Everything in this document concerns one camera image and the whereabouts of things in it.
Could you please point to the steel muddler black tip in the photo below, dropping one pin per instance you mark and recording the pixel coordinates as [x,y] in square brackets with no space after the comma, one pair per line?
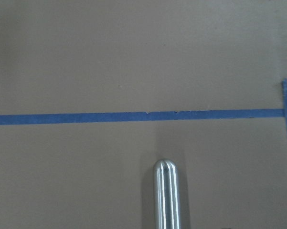
[166,195]

